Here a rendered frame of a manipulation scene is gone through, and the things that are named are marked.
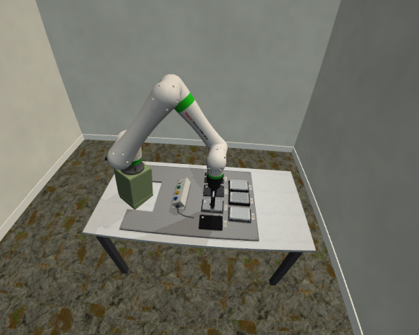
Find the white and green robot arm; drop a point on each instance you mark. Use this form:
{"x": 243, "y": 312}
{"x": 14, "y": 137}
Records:
{"x": 170, "y": 93}

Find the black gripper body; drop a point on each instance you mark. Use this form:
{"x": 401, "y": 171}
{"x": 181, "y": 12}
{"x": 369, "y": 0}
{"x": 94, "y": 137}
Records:
{"x": 214, "y": 187}

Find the cream button panel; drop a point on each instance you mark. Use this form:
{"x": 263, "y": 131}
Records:
{"x": 181, "y": 195}

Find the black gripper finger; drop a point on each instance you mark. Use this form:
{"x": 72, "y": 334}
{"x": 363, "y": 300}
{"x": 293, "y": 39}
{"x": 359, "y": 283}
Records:
{"x": 212, "y": 201}

